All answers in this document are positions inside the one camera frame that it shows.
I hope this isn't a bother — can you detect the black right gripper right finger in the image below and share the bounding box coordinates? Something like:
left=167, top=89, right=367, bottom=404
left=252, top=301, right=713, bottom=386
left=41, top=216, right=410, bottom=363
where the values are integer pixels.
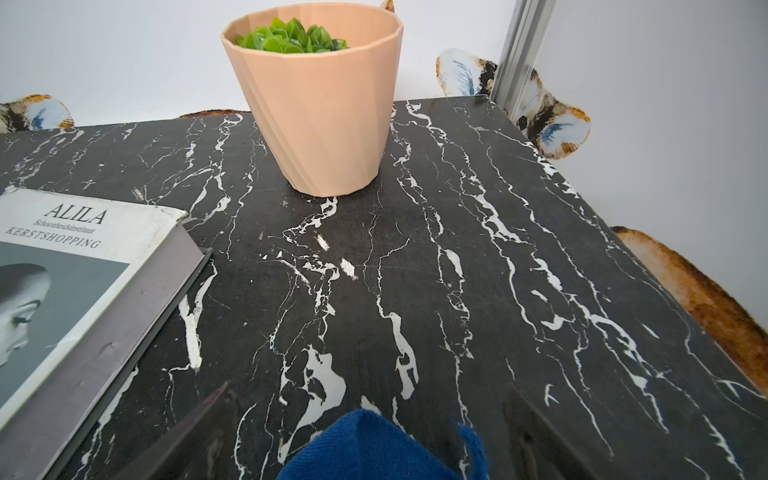
left=505, top=386, right=598, bottom=479

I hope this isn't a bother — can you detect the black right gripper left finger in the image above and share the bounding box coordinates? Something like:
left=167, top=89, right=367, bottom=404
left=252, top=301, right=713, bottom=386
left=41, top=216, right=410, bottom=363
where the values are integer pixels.
left=114, top=382, right=238, bottom=479

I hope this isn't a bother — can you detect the blue microfiber cloth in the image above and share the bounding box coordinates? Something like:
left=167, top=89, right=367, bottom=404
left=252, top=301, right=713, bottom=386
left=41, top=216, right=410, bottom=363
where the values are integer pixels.
left=278, top=409, right=460, bottom=479

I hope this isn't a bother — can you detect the grey Twins story book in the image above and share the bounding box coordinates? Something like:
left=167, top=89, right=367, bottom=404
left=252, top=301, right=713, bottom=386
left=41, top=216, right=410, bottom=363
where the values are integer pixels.
left=1, top=188, right=210, bottom=479

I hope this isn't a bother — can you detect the peach plant pot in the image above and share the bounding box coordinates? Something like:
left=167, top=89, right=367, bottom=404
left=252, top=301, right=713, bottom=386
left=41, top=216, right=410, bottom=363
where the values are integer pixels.
left=221, top=3, right=404, bottom=197

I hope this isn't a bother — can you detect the green succulent plant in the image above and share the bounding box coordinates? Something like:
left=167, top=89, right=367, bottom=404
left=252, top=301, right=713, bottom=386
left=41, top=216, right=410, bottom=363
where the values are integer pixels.
left=235, top=17, right=350, bottom=54

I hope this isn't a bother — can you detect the aluminium frame post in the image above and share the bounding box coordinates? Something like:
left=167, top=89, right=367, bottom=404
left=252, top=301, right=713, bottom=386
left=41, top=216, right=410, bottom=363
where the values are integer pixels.
left=491, top=0, right=558, bottom=117

